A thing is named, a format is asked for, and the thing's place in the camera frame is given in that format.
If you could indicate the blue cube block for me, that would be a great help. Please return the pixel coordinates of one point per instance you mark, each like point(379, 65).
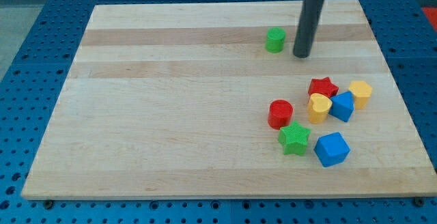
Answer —
point(331, 149)

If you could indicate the red cylinder block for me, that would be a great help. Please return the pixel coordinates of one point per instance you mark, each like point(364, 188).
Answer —
point(280, 114)

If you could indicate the green star block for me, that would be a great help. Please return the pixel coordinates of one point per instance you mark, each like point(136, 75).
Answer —
point(294, 138)

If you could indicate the yellow pentagon block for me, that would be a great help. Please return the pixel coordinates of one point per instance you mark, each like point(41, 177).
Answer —
point(361, 92)

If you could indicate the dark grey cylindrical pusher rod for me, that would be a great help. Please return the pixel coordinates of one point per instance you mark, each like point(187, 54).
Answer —
point(307, 27)

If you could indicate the blue triangle block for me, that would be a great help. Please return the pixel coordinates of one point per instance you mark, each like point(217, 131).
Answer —
point(342, 106)

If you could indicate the red star block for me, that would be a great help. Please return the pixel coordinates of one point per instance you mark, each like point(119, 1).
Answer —
point(323, 86)

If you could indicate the yellow heart block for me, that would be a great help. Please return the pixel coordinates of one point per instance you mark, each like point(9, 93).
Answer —
point(318, 108)

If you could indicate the light wooden board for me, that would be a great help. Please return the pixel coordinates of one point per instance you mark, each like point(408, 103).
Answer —
point(171, 101)

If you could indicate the green cylinder block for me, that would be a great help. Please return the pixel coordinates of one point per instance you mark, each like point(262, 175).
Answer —
point(275, 38)

